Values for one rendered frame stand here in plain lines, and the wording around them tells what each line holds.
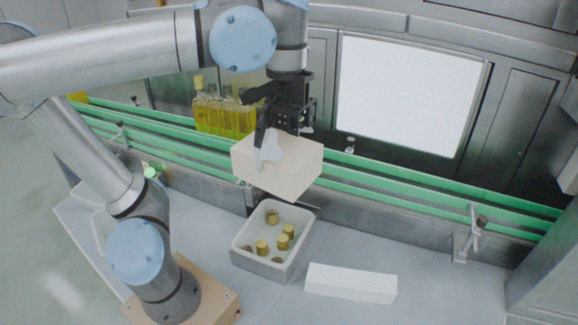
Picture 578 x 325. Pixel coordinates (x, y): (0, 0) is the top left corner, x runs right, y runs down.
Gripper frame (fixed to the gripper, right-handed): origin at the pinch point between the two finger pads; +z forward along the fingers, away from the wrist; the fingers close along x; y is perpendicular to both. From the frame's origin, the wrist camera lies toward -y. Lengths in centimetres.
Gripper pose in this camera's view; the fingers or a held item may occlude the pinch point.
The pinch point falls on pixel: (276, 154)
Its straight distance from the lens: 63.2
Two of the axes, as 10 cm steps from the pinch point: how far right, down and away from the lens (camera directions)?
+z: -0.1, 8.0, 5.9
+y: 8.4, 3.3, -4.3
